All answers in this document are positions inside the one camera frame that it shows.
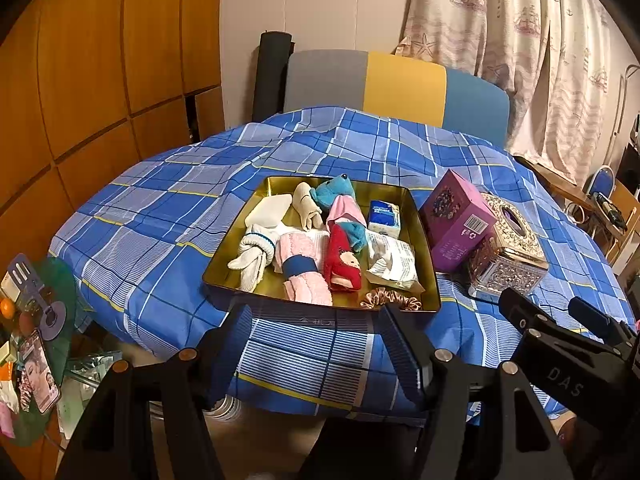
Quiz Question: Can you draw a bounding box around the wooden wardrobe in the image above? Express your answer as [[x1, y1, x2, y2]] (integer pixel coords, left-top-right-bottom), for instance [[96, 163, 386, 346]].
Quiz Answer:
[[0, 0, 226, 271]]

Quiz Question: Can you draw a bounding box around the pink satin scrunchie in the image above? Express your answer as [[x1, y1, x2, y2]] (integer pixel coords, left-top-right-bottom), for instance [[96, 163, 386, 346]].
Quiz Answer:
[[359, 287, 425, 312]]

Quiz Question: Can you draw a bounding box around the white knit sock blue band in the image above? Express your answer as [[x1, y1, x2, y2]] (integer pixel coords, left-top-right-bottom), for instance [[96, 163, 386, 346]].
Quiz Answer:
[[227, 224, 277, 292]]

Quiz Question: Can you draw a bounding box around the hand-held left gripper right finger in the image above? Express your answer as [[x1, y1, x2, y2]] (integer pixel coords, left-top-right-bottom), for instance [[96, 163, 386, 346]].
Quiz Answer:
[[378, 305, 581, 480]]

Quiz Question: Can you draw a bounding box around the black chair seat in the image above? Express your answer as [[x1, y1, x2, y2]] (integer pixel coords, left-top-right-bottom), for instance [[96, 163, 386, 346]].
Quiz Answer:
[[310, 412, 431, 480]]

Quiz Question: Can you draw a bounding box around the grey yellow blue chair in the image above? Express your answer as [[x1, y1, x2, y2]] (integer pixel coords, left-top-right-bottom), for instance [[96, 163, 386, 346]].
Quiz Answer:
[[282, 50, 511, 143]]

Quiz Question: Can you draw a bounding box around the white wipes packet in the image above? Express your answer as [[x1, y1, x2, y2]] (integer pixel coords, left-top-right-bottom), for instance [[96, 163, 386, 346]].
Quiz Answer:
[[364, 231, 427, 292]]

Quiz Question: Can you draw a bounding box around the blue plaid tablecloth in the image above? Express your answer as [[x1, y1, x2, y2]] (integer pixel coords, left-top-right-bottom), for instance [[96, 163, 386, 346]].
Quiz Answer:
[[48, 106, 638, 421]]

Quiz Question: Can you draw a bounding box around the photo printed packet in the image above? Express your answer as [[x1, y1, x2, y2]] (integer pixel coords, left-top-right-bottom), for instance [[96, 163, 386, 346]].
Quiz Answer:
[[16, 329, 62, 415]]

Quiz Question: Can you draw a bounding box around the purple cardboard box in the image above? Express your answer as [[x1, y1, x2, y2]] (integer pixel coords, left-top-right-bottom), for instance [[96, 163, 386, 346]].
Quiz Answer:
[[417, 169, 498, 273]]

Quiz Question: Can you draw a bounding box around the beige sock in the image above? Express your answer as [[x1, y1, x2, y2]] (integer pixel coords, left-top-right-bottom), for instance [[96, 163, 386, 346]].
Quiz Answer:
[[291, 181, 322, 232]]

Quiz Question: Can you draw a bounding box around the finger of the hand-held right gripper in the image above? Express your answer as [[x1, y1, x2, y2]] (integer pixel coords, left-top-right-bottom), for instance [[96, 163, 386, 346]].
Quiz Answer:
[[568, 296, 631, 343], [500, 287, 608, 343]]

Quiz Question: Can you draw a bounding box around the printed cream curtain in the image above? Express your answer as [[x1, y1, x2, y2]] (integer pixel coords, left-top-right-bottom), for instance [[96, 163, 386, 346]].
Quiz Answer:
[[392, 0, 633, 186]]

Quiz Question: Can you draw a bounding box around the black tool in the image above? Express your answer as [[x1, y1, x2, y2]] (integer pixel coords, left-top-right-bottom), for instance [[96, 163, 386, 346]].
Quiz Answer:
[[592, 191, 626, 228]]

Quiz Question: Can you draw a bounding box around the wooden side desk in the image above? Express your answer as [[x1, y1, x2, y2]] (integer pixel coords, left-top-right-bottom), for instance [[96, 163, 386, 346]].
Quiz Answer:
[[515, 155, 640, 276]]

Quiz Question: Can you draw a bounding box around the silver ornate tissue box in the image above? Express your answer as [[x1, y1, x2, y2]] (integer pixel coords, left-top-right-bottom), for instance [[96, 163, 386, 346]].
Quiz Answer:
[[467, 192, 549, 298]]

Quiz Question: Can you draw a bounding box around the blue folding chair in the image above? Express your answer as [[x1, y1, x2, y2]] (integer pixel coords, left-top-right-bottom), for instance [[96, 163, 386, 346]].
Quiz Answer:
[[582, 166, 617, 198]]

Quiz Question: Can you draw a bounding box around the gold metal tin box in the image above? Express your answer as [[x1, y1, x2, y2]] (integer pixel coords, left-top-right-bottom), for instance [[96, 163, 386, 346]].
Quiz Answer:
[[201, 175, 442, 313]]

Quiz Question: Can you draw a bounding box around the blue white tissue pack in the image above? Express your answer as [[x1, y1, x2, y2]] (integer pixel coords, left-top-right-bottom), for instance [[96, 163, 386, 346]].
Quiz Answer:
[[367, 200, 402, 239]]

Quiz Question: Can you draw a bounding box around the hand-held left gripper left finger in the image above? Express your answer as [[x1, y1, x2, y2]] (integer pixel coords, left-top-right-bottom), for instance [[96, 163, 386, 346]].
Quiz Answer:
[[55, 304, 253, 480]]

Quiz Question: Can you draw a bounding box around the pink and teal sock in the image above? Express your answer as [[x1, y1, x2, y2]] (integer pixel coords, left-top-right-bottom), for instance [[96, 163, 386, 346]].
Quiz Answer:
[[326, 195, 369, 252]]

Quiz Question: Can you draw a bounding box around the green glass side table clutter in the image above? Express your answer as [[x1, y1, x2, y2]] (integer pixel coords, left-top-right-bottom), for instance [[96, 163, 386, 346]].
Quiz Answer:
[[0, 256, 78, 448]]

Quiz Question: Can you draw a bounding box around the clear plastic bag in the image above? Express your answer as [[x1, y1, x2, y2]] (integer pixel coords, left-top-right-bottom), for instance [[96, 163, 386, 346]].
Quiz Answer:
[[57, 352, 126, 436]]

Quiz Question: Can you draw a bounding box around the red sock with doll face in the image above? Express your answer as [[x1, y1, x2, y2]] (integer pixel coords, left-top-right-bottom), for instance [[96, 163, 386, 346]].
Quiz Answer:
[[323, 224, 364, 293]]

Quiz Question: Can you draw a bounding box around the black rolled mat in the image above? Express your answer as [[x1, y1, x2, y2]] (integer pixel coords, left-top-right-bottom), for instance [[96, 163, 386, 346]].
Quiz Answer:
[[251, 31, 293, 123]]

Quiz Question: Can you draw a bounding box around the purple plastic utensil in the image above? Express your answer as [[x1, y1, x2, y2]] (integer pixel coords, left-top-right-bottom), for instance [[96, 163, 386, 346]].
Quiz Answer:
[[9, 254, 67, 343]]

